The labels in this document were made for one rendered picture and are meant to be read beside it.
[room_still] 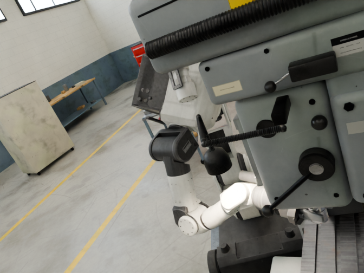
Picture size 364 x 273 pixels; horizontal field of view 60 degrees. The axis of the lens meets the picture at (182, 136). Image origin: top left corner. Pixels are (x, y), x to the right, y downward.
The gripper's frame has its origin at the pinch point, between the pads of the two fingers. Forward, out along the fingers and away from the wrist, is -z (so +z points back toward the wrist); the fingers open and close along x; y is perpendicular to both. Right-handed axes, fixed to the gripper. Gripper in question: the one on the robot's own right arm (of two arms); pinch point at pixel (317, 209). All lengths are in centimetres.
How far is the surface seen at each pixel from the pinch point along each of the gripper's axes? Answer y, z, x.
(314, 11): -52, -15, -8
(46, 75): -13, 920, 255
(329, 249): 29.5, 7.1, 10.9
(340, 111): -33.7, -14.8, -6.6
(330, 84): -38.7, -13.5, -5.7
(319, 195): -12.8, -7.0, -7.9
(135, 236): 127, 227, 24
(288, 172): -19.9, -2.2, -9.8
